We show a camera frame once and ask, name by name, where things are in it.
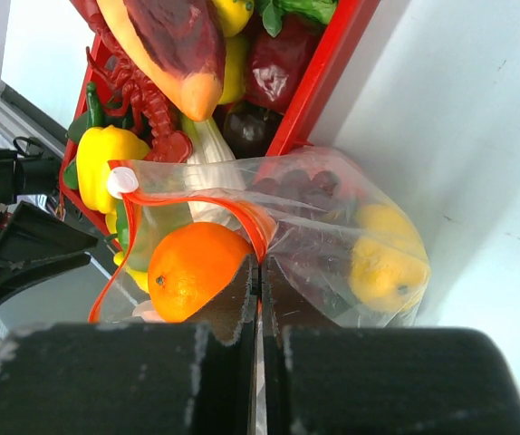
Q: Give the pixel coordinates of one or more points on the dark red bell pepper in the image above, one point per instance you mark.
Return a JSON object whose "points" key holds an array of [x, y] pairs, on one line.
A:
{"points": [[276, 65]]}

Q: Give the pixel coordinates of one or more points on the dark purple plum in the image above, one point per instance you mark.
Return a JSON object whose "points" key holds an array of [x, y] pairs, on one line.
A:
{"points": [[250, 129]]}

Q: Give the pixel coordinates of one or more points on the clear zip bag orange zipper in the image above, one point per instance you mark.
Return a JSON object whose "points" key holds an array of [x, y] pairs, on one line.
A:
{"points": [[316, 256]]}

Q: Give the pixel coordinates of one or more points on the red plastic lobster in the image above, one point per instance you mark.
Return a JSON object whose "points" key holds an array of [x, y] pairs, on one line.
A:
{"points": [[138, 94]]}

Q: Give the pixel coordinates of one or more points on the green leafy herb sprig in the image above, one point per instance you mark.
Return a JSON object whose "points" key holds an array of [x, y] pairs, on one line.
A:
{"points": [[272, 12]]}

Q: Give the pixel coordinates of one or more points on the red plastic food tray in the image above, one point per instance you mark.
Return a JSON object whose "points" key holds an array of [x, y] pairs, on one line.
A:
{"points": [[331, 56]]}

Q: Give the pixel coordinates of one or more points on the white daikon radish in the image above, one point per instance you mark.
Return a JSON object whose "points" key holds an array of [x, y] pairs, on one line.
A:
{"points": [[206, 170]]}

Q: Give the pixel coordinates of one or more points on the dark green cucumber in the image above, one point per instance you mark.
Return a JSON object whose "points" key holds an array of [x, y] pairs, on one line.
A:
{"points": [[93, 117]]}

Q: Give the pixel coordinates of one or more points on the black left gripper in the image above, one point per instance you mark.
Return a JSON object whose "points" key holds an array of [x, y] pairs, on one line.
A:
{"points": [[35, 247]]}

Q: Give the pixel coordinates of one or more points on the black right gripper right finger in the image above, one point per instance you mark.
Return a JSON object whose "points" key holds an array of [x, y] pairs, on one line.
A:
{"points": [[321, 378]]}

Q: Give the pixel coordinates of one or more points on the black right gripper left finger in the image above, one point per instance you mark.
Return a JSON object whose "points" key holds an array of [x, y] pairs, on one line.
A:
{"points": [[195, 377]]}

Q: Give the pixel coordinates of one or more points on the orange fruit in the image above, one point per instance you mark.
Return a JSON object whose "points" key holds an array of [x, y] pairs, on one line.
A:
{"points": [[192, 265]]}

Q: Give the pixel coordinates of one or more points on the dark red grape bunch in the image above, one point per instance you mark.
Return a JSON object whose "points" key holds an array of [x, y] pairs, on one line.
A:
{"points": [[316, 197]]}

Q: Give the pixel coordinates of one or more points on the purple orange sweet potato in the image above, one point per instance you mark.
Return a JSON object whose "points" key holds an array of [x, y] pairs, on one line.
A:
{"points": [[179, 45]]}

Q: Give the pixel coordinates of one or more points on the yellow lemon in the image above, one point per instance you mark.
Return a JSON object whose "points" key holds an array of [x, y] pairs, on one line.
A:
{"points": [[390, 267]]}

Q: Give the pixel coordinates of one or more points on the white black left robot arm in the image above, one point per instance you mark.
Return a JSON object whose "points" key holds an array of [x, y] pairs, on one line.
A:
{"points": [[23, 174]]}

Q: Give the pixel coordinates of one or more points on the yellow bell pepper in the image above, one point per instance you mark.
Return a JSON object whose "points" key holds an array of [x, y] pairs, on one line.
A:
{"points": [[97, 147]]}

